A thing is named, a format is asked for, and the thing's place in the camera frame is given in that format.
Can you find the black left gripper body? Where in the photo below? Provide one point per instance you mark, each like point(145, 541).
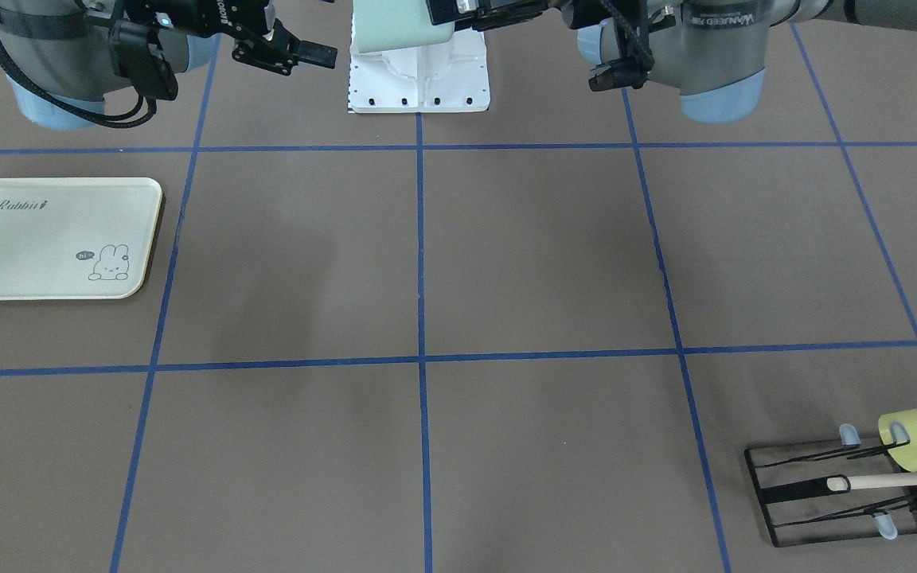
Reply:
point(552, 9)

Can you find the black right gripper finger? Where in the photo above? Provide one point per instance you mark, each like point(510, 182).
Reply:
point(290, 50)
point(274, 55)

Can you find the cream rabbit print tray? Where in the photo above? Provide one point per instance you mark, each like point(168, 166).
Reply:
point(76, 238)

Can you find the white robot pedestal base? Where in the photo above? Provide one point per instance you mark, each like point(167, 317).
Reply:
point(451, 77)

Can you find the black wire cup rack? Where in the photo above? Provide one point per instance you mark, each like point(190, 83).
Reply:
point(846, 488)

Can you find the light green cup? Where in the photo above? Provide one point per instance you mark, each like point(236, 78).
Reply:
point(389, 25)

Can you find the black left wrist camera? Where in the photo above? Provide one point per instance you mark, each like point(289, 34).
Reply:
point(625, 72)

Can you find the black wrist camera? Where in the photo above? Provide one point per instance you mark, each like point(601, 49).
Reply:
point(136, 53)
point(625, 72)

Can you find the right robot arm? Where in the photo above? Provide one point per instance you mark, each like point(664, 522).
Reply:
point(76, 64)

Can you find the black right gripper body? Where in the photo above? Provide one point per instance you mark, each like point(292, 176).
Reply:
point(205, 21)

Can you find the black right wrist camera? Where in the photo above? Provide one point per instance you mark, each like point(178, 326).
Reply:
point(136, 53)

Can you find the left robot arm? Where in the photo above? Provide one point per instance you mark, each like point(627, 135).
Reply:
point(712, 52)

